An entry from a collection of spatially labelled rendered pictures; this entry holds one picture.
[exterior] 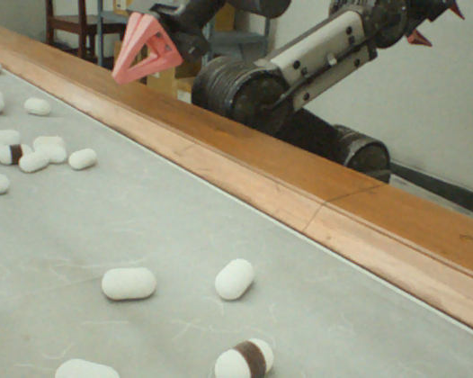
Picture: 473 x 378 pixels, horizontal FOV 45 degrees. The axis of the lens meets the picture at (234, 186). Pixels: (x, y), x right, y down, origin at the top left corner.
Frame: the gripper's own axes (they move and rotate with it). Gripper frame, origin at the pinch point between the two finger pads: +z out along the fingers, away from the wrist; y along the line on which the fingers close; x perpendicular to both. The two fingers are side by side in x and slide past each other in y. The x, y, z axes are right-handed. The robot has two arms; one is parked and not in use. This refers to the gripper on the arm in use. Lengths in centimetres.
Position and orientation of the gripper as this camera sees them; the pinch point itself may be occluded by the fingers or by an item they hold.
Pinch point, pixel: (120, 75)
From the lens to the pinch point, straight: 67.4
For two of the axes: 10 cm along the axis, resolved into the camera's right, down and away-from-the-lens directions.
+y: 6.2, 3.4, -7.0
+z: -6.4, 7.3, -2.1
